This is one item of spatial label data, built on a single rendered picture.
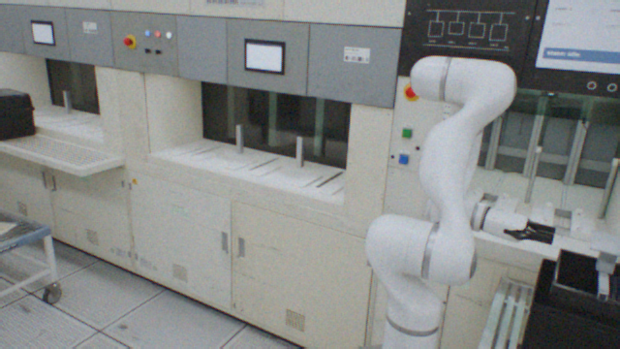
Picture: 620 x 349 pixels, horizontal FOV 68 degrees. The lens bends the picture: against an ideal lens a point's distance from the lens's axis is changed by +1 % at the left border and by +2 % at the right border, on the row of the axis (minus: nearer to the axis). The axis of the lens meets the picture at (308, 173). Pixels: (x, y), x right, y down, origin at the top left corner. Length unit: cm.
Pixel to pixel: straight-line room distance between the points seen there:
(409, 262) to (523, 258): 82
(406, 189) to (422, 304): 78
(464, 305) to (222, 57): 141
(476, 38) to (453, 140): 65
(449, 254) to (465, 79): 38
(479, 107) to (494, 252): 83
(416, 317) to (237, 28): 139
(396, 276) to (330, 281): 106
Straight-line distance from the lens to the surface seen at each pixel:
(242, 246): 228
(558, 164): 255
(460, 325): 193
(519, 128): 253
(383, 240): 98
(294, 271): 214
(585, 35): 158
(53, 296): 296
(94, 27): 267
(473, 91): 105
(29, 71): 388
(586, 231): 193
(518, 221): 137
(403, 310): 104
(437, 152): 100
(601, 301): 131
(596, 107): 210
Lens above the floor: 159
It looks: 19 degrees down
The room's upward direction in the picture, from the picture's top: 3 degrees clockwise
